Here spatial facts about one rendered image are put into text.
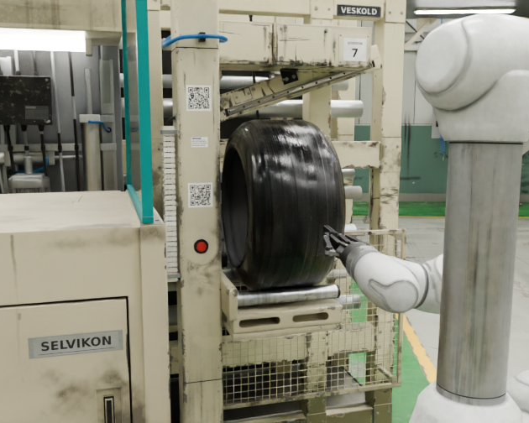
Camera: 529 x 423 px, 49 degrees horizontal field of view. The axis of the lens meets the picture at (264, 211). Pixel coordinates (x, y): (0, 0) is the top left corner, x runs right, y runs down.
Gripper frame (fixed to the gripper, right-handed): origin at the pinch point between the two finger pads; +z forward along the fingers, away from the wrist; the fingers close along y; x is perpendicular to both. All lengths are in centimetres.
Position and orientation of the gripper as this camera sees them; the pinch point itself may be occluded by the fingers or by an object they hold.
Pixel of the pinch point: (329, 234)
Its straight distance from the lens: 159.8
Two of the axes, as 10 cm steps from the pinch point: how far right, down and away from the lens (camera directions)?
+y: -9.6, 0.4, -2.7
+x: -0.4, 9.6, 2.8
